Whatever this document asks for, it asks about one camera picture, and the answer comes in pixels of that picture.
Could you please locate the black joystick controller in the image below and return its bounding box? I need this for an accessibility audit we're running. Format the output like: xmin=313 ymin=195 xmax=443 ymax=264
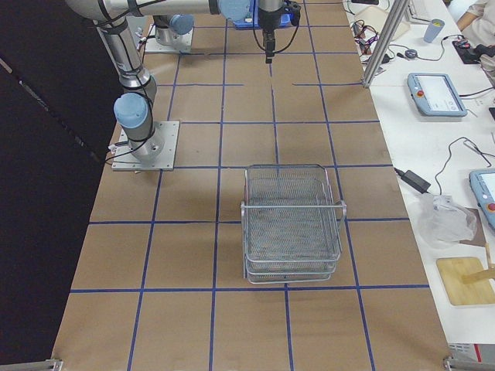
xmin=452 ymin=38 xmax=494 ymax=64

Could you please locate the black power adapter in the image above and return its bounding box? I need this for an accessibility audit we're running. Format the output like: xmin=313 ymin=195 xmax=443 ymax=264
xmin=395 ymin=168 xmax=431 ymax=194

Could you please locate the blue teach pendant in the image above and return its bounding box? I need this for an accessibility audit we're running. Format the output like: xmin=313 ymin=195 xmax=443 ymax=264
xmin=407 ymin=73 xmax=467 ymax=117
xmin=469 ymin=169 xmax=495 ymax=230

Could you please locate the clear plastic bag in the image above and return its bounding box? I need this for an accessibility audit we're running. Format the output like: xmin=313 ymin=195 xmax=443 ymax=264
xmin=418 ymin=193 xmax=478 ymax=243

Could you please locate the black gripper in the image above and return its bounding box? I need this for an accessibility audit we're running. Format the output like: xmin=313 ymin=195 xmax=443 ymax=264
xmin=258 ymin=0 xmax=279 ymax=63

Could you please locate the beige plastic tray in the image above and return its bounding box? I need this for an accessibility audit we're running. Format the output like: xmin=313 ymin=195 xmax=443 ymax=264
xmin=353 ymin=5 xmax=411 ymax=42

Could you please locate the wooden cutting board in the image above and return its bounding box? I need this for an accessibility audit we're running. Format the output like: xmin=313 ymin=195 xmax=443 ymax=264
xmin=436 ymin=257 xmax=494 ymax=306

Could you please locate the small circuit board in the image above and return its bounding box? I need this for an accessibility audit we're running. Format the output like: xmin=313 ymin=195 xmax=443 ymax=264
xmin=350 ymin=22 xmax=367 ymax=39
xmin=355 ymin=36 xmax=378 ymax=55

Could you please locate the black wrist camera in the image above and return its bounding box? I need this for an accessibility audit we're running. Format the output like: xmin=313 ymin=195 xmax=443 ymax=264
xmin=287 ymin=1 xmax=301 ymax=27

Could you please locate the blue plastic tray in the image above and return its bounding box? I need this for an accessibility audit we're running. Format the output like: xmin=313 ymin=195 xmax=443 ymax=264
xmin=233 ymin=0 xmax=291 ymax=29

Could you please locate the silver wire mesh shelf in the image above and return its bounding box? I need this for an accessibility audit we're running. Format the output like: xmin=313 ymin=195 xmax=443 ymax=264
xmin=241 ymin=165 xmax=347 ymax=284

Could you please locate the black round puck device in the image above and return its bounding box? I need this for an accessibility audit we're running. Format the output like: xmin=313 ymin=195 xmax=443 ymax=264
xmin=404 ymin=49 xmax=418 ymax=60

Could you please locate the far blue teach pendant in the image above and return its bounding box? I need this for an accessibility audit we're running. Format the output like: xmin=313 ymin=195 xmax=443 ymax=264
xmin=407 ymin=73 xmax=467 ymax=117

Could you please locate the light blue cup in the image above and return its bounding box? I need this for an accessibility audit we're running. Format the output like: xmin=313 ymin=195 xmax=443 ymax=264
xmin=423 ymin=19 xmax=445 ymax=43

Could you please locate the near blue teach pendant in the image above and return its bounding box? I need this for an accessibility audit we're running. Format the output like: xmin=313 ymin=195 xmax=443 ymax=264
xmin=469 ymin=169 xmax=495 ymax=230

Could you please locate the aluminium frame post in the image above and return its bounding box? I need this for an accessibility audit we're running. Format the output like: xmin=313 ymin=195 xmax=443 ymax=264
xmin=362 ymin=0 xmax=408 ymax=88

